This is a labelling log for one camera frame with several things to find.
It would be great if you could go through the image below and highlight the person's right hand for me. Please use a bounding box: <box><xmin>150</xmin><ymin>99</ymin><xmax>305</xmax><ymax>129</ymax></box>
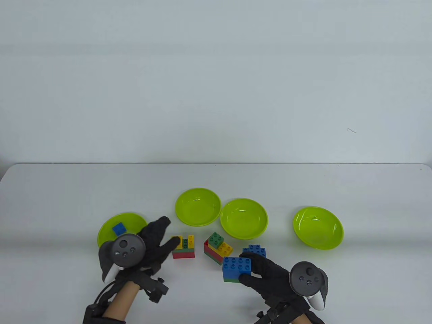
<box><xmin>239</xmin><ymin>252</ymin><xmax>309</xmax><ymax>313</ymax></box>

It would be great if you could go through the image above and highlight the person's left hand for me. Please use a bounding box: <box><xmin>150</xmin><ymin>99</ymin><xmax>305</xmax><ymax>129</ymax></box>
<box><xmin>115</xmin><ymin>216</ymin><xmax>183</xmax><ymax>287</ymax></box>

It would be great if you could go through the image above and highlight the long yellow toy brick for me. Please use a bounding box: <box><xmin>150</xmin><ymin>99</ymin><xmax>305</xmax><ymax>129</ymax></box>
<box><xmin>209</xmin><ymin>242</ymin><xmax>233</xmax><ymax>260</ymax></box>

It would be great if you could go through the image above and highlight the person's right forearm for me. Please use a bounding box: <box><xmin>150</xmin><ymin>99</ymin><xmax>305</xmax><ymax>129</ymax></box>
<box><xmin>291</xmin><ymin>314</ymin><xmax>324</xmax><ymax>324</ymax></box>

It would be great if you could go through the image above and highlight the lime green plastic bowl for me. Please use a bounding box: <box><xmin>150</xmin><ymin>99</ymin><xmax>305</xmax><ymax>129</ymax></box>
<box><xmin>97</xmin><ymin>212</ymin><xmax>149</xmax><ymax>248</ymax></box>
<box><xmin>175</xmin><ymin>188</ymin><xmax>222</xmax><ymax>226</ymax></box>
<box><xmin>220</xmin><ymin>198</ymin><xmax>269</xmax><ymax>240</ymax></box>
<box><xmin>293</xmin><ymin>206</ymin><xmax>344</xmax><ymax>250</ymax></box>

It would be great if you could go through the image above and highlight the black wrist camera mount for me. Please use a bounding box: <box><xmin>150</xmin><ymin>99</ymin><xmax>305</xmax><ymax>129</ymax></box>
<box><xmin>256</xmin><ymin>302</ymin><xmax>304</xmax><ymax>324</ymax></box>
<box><xmin>140</xmin><ymin>275</ymin><xmax>169</xmax><ymax>303</ymax></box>

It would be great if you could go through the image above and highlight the black cable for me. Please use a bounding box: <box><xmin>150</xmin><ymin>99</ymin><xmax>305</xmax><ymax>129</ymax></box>
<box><xmin>94</xmin><ymin>281</ymin><xmax>118</xmax><ymax>307</ymax></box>

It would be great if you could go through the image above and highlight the black forearm strap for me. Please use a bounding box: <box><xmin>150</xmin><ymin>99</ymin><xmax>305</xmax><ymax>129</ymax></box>
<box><xmin>83</xmin><ymin>303</ymin><xmax>126</xmax><ymax>324</ymax></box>

